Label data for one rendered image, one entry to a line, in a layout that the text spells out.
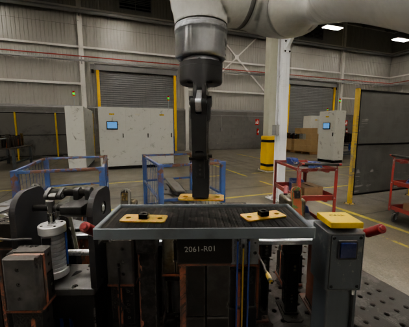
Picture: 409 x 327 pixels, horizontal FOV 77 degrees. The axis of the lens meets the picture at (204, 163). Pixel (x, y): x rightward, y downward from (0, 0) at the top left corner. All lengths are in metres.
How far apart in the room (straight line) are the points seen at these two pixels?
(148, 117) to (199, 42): 8.44
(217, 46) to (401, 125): 5.74
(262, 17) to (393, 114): 5.44
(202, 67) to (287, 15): 0.16
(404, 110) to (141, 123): 6.91
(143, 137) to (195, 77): 8.41
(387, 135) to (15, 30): 15.26
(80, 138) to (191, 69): 8.36
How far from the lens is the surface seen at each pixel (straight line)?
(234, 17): 0.50
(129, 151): 8.81
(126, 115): 8.78
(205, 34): 0.45
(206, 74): 0.44
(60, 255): 0.73
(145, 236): 0.45
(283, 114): 4.85
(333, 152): 10.98
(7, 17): 16.29
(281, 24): 0.50
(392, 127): 5.88
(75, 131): 8.77
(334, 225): 0.53
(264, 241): 0.81
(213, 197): 0.48
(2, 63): 15.88
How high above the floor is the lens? 1.33
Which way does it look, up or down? 8 degrees down
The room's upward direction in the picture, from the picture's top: straight up
